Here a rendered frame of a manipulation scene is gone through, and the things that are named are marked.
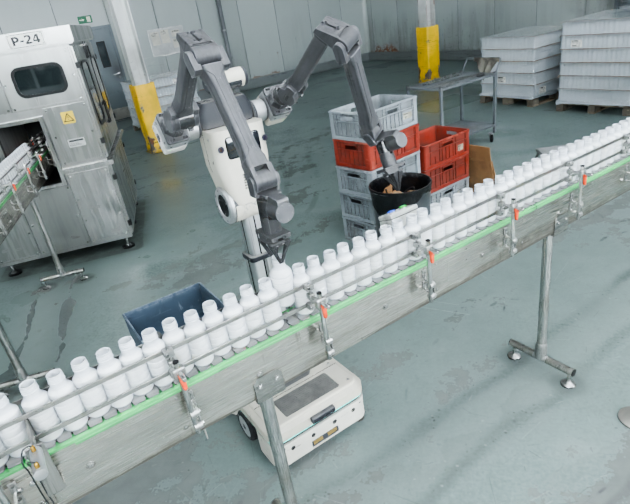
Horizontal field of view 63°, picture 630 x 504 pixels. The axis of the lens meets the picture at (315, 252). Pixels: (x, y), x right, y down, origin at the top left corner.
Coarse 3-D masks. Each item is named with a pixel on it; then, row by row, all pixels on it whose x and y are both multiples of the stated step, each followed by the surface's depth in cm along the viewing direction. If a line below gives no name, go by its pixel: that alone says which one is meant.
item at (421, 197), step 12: (372, 180) 377; (384, 180) 384; (408, 180) 384; (420, 180) 377; (372, 192) 358; (408, 192) 345; (420, 192) 348; (372, 204) 370; (384, 204) 355; (396, 204) 350; (408, 204) 350; (420, 204) 353
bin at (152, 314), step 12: (192, 288) 201; (204, 288) 198; (156, 300) 194; (168, 300) 197; (180, 300) 200; (192, 300) 203; (204, 300) 205; (216, 300) 190; (132, 312) 190; (144, 312) 193; (156, 312) 196; (168, 312) 198; (180, 312) 201; (132, 324) 192; (144, 324) 194; (156, 324) 197; (180, 324) 203; (132, 336) 188; (204, 432) 163
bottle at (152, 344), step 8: (152, 328) 135; (144, 336) 133; (152, 336) 133; (144, 344) 135; (152, 344) 134; (160, 344) 135; (144, 352) 134; (152, 352) 134; (152, 360) 135; (160, 360) 135; (152, 368) 136; (160, 368) 136; (168, 368) 138; (152, 376) 138; (168, 376) 138; (160, 384) 138; (168, 384) 139
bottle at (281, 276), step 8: (272, 256) 152; (280, 256) 153; (280, 264) 150; (272, 272) 152; (280, 272) 151; (288, 272) 152; (272, 280) 152; (280, 280) 151; (288, 280) 152; (280, 288) 152; (288, 288) 153; (288, 296) 154; (280, 304) 156; (288, 304) 156
